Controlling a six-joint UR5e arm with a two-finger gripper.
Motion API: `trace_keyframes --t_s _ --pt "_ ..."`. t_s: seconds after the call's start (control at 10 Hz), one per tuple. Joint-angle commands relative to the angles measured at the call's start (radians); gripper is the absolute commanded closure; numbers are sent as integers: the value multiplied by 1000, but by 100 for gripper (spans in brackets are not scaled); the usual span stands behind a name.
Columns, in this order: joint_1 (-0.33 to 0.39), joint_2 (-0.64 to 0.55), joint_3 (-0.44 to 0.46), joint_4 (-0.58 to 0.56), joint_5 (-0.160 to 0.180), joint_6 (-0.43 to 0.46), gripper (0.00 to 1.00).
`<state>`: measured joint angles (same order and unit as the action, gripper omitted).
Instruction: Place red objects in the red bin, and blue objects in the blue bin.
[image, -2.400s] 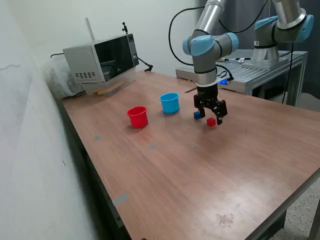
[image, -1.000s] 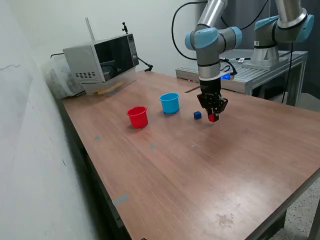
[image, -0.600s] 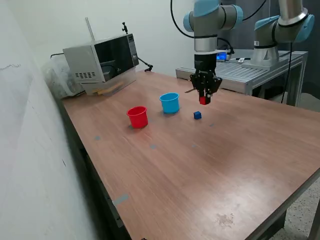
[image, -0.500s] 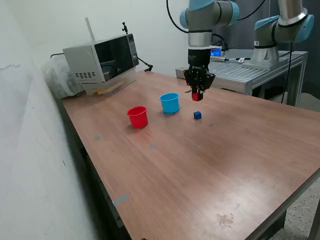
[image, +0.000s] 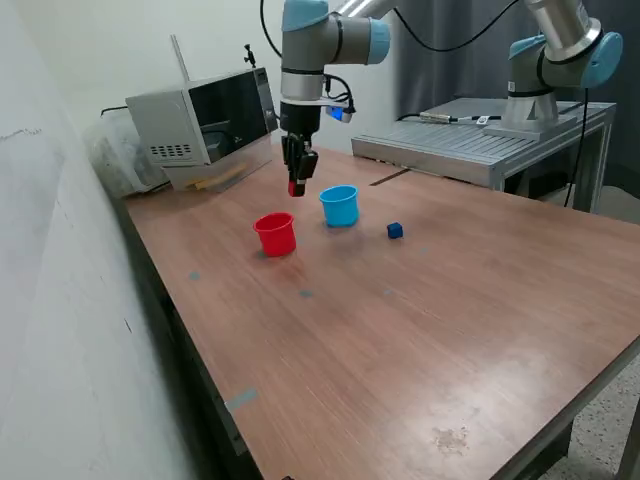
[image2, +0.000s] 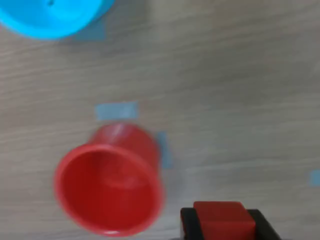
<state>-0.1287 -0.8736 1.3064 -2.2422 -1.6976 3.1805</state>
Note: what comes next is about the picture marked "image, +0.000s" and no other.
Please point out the silver blue UR5e robot arm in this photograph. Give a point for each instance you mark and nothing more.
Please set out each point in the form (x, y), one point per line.
(330, 45)

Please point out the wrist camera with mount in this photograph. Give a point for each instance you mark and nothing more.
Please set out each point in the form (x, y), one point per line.
(340, 107)

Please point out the blue cube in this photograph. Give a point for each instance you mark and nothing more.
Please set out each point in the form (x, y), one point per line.
(395, 230)

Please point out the blue cup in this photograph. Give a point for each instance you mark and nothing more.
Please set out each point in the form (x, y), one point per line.
(341, 207)

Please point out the red cube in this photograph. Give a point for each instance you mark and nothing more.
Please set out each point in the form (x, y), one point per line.
(295, 189)

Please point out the silver microwave oven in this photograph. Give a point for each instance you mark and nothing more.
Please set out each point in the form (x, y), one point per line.
(165, 125)

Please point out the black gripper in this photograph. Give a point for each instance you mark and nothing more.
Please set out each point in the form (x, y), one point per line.
(299, 119)

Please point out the wooden sticks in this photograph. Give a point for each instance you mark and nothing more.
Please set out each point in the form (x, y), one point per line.
(215, 180)

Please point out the grey tape piece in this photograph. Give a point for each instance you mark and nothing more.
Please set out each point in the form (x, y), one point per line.
(241, 399)

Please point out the dark tape strip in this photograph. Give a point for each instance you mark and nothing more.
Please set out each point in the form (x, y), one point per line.
(390, 177)

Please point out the aluminium robot base platform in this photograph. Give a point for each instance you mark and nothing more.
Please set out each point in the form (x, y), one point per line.
(450, 145)

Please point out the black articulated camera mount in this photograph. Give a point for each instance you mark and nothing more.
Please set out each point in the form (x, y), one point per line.
(249, 55)

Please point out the red cup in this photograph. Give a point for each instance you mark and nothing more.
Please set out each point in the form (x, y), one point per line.
(275, 237)

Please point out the thin white rod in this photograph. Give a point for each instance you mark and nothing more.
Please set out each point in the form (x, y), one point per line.
(180, 57)

